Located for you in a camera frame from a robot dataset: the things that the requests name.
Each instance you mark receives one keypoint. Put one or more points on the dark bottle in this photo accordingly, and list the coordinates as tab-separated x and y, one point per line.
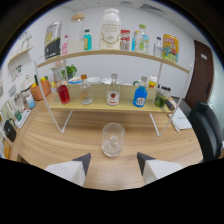
170	105

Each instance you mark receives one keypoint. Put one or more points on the white notebook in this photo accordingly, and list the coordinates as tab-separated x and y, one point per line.
180	120

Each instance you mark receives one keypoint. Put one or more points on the white bottle with red cap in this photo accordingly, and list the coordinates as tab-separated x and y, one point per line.
152	81

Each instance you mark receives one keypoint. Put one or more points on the teal liquid bottle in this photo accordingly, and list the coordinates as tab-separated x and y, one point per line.
87	41

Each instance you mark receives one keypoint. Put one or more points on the white and blue bottle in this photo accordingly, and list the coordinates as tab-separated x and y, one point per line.
30	101

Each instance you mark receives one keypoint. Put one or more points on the plain white bowl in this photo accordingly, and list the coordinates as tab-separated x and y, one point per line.
93	80

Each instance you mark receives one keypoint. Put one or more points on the large white milk bottle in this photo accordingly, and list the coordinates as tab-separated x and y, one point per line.
110	31

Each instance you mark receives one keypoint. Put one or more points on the yellow cartoon print can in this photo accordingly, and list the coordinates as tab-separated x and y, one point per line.
170	48

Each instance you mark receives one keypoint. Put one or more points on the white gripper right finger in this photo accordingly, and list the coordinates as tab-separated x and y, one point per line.
156	168

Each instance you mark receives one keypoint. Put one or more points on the black handbag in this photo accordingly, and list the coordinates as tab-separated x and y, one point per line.
10	130

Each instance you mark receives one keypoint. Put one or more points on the orange basket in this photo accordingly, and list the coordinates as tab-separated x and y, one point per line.
40	91

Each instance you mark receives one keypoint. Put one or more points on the glass jar with cork lid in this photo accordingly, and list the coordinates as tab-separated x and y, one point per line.
76	36

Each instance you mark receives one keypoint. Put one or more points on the slim blue bottle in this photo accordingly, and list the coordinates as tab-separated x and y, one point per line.
134	41

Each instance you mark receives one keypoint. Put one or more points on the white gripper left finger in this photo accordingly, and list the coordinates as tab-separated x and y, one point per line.
71	170

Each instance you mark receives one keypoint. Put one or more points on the small pink bottle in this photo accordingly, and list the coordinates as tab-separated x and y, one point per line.
65	48

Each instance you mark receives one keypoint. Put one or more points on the red liquid bottle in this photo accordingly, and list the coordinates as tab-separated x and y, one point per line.
63	94

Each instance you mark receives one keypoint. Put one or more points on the clear bottle with green cap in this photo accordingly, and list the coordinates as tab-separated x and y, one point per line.
143	43

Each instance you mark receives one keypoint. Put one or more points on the wooden wall shelf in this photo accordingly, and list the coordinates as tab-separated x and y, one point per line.
20	55

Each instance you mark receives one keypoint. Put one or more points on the small clear water bottle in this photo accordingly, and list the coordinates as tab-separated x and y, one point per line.
158	48

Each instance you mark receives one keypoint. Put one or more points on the brown door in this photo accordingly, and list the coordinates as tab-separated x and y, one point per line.
200	73

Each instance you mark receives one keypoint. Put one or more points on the white frame wooden shelf rack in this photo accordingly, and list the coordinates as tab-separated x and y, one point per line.
100	105

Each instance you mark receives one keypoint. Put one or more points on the wide white bowl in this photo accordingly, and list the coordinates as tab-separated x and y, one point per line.
106	80

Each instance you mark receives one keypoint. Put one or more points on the white bowl with blue rim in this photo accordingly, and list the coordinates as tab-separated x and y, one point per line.
75	80

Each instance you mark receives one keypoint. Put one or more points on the round blue liquid bottle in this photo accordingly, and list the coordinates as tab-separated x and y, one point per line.
140	96

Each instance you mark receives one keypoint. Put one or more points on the black chair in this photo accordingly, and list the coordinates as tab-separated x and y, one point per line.
206	130

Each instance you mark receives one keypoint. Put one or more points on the clear glass tumbler with ice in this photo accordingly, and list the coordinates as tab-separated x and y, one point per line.
113	141

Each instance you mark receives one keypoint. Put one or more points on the green potted plant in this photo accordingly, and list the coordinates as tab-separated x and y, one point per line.
70	70

